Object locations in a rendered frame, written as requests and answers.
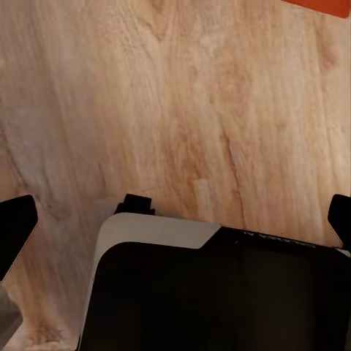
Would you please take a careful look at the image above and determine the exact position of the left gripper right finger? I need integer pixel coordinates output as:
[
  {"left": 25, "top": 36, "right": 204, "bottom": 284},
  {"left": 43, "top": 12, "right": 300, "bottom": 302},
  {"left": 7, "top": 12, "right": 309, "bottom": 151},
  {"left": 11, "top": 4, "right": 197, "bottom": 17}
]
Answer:
[{"left": 328, "top": 194, "right": 351, "bottom": 254}]

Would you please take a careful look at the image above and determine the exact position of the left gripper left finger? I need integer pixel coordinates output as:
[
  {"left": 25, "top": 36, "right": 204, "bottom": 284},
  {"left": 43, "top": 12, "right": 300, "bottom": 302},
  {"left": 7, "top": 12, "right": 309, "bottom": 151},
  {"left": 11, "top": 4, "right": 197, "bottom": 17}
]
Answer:
[{"left": 0, "top": 194, "right": 38, "bottom": 282}]

